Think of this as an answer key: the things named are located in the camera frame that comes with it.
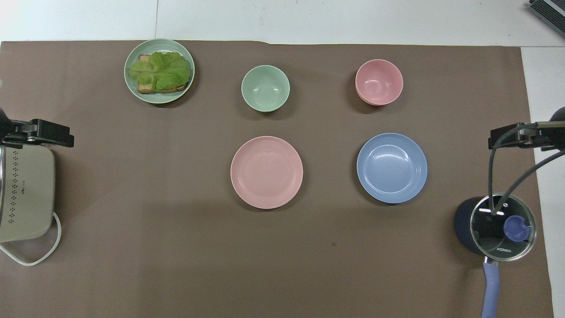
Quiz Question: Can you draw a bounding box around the pink plate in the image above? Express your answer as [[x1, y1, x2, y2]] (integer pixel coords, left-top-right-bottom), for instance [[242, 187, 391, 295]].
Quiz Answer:
[[230, 136, 304, 210]]

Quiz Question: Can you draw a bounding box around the green bowl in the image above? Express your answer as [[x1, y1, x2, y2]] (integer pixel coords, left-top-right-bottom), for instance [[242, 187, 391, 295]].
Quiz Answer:
[[241, 65, 291, 113]]

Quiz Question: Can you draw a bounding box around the blue plate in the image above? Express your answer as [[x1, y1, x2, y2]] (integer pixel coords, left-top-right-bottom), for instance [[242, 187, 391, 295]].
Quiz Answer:
[[356, 132, 428, 204]]

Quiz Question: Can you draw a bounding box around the pink bowl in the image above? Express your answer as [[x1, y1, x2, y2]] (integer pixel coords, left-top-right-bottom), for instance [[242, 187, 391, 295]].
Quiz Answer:
[[355, 59, 404, 106]]

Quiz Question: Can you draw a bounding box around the green lettuce leaf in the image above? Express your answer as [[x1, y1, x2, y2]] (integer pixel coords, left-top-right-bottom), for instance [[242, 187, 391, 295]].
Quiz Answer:
[[128, 51, 192, 91]]

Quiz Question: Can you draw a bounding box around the toast slice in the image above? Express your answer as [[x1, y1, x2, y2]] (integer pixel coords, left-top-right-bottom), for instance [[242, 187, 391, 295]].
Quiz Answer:
[[136, 54, 191, 95]]

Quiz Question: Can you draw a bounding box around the green plate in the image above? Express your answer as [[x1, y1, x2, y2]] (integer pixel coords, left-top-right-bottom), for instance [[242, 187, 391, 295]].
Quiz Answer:
[[124, 38, 196, 105]]

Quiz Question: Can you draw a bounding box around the dark blue pot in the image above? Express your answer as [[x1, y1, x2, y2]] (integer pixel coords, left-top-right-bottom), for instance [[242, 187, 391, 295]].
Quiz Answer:
[[453, 196, 502, 318]]

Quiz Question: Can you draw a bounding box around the glass lid with blue knob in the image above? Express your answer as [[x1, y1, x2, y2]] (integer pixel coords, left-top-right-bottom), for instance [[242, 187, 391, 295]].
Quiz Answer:
[[469, 193, 538, 262]]

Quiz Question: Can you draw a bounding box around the black stand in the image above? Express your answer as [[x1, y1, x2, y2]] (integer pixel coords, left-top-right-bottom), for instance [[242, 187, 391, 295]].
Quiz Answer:
[[0, 107, 75, 149], [488, 106, 565, 153]]

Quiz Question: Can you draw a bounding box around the beige kitchen appliance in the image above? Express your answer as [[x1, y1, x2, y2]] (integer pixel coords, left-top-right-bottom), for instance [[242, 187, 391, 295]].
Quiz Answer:
[[0, 145, 57, 243]]

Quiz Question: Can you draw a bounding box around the grey ribbed device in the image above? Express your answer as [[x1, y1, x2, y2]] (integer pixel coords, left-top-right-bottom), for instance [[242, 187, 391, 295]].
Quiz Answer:
[[528, 0, 565, 39]]

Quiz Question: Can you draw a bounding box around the black cable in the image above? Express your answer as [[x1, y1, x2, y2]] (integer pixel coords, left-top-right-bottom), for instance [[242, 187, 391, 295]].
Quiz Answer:
[[487, 123, 539, 212], [496, 149, 565, 215]]

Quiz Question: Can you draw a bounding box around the white cable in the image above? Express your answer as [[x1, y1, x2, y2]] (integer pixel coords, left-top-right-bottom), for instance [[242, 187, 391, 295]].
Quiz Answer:
[[0, 211, 62, 267]]

